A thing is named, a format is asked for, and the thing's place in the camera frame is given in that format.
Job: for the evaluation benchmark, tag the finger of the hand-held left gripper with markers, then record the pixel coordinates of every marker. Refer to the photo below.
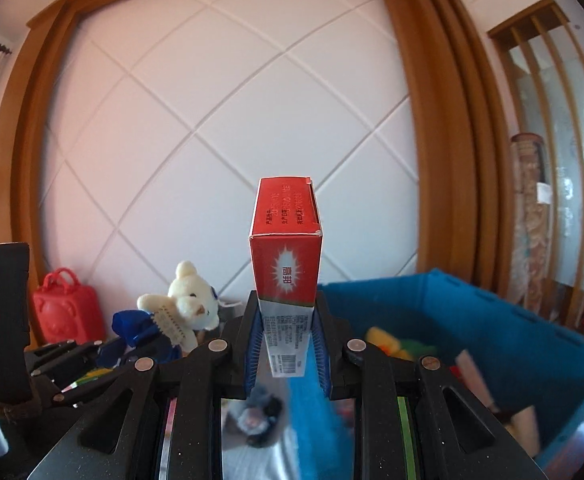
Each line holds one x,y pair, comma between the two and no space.
86,390
61,352

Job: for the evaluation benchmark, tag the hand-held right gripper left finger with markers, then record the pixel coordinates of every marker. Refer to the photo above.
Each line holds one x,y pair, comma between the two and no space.
253,350

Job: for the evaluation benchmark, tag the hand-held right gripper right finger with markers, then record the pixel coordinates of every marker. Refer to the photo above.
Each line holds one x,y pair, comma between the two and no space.
322,355

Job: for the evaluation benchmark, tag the yellow printed packet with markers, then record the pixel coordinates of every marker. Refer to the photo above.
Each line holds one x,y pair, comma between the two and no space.
89,379

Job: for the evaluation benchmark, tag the red and white toothpaste box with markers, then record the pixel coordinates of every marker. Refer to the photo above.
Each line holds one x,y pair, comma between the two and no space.
284,270

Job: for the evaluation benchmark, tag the green plush toy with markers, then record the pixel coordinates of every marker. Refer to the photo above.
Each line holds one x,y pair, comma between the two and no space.
419,351

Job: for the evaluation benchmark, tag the blue storage bin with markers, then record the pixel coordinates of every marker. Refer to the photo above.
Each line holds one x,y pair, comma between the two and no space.
522,320

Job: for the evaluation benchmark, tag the red bear toy suitcase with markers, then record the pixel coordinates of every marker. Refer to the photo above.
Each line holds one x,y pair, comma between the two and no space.
66,315

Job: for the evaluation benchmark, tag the yellow plush toy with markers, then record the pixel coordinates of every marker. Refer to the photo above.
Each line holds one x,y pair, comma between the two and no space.
382,340

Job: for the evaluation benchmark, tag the white teddy bear blue outfit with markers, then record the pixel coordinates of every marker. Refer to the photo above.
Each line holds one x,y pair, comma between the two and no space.
186,295

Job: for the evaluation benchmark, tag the beige soft packet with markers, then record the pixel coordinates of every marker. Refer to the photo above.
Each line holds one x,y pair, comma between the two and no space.
527,430

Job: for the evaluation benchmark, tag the patterned rolled rug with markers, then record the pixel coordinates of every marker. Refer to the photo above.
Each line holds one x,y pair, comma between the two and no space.
529,210

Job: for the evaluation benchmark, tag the wooden slat room divider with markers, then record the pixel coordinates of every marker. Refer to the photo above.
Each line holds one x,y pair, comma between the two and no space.
522,19

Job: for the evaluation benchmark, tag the wooden wall frame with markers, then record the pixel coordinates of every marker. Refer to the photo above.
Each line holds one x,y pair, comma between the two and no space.
422,110

